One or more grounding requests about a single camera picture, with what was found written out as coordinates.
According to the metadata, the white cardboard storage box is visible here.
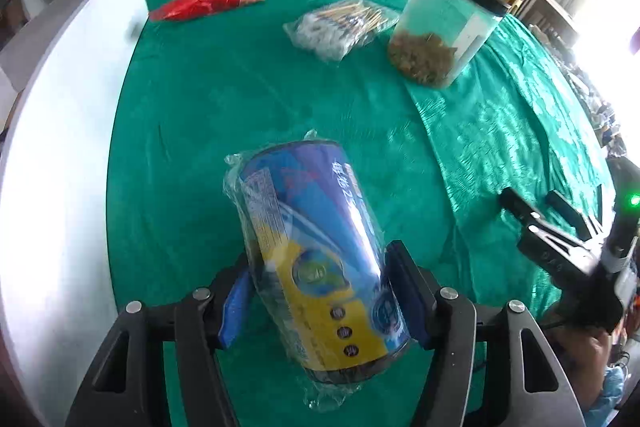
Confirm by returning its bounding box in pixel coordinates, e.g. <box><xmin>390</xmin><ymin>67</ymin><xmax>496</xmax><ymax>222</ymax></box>
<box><xmin>1</xmin><ymin>0</ymin><xmax>149</xmax><ymax>426</ymax></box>

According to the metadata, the clear jar black lid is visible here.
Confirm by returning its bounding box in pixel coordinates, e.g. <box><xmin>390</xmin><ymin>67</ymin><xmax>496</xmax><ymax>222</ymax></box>
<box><xmin>387</xmin><ymin>0</ymin><xmax>509</xmax><ymax>89</ymax></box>

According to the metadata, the blue yellow roll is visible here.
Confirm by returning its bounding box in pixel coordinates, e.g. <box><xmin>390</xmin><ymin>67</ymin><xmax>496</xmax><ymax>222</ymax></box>
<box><xmin>224</xmin><ymin>132</ymin><xmax>410</xmax><ymax>411</ymax></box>

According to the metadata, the cotton swab bag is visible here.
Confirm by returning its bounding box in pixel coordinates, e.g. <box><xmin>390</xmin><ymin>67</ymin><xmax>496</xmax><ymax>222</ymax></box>
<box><xmin>283</xmin><ymin>0</ymin><xmax>399</xmax><ymax>62</ymax></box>

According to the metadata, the red foil packet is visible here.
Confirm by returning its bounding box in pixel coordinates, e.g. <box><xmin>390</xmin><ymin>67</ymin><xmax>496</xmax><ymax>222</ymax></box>
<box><xmin>150</xmin><ymin>0</ymin><xmax>264</xmax><ymax>22</ymax></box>

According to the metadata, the green satin tablecloth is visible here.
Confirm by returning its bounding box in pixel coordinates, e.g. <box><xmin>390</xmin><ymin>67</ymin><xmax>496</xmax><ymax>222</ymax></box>
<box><xmin>106</xmin><ymin>0</ymin><xmax>612</xmax><ymax>314</ymax></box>

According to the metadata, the person's right hand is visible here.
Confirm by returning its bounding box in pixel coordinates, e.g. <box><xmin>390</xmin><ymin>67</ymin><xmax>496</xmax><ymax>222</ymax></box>
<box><xmin>546</xmin><ymin>322</ymin><xmax>626</xmax><ymax>426</ymax></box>

